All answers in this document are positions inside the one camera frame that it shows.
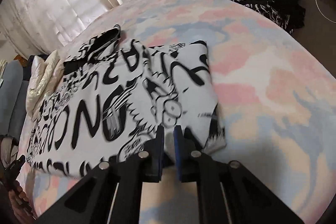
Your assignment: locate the white black graffiti print jacket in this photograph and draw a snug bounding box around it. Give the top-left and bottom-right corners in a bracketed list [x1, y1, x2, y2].
[26, 25, 226, 177]

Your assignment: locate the person left hand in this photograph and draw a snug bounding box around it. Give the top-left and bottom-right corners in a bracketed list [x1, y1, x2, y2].
[9, 180, 35, 224]

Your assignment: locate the rolled blue-grey blanket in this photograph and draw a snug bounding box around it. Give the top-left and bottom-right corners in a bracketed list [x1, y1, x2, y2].
[0, 60, 29, 141]

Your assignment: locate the black garment by bed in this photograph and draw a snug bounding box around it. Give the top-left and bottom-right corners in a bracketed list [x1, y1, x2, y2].
[23, 55, 35, 81]

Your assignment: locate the cream puffer jacket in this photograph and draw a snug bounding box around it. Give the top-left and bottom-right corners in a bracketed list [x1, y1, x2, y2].
[26, 50, 64, 121]

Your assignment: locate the pastel tie-dye bed cover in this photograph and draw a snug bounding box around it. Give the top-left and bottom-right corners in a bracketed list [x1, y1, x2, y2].
[18, 0, 335, 223]

